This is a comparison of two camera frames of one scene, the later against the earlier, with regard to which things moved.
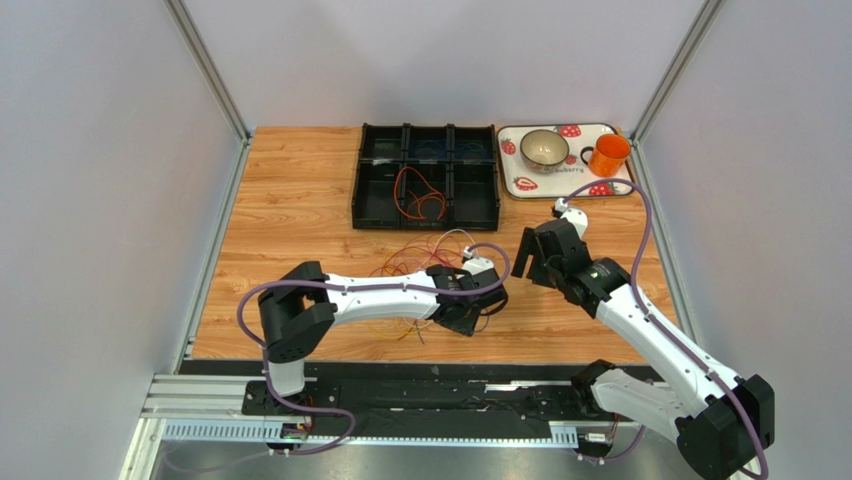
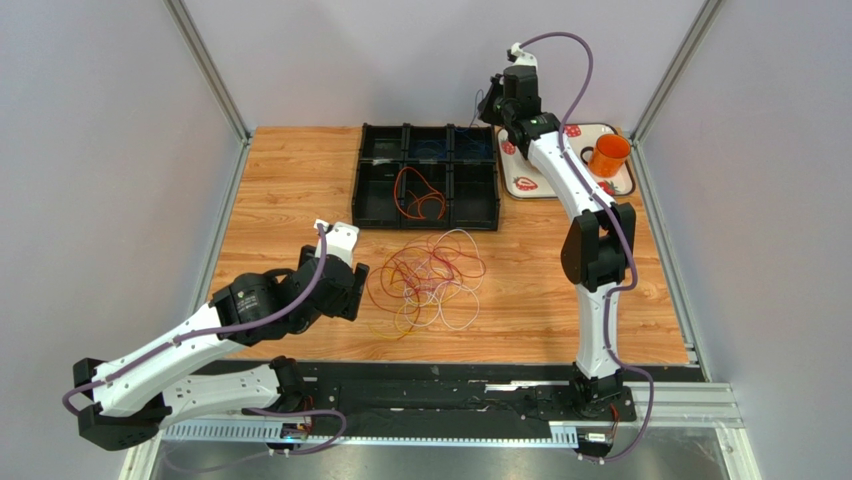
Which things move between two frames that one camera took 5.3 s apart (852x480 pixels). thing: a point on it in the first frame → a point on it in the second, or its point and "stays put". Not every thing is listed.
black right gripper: [549, 252] → [496, 101]
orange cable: [440, 193] stays put
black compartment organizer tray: [433, 177] stays put
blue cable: [442, 155] stays put
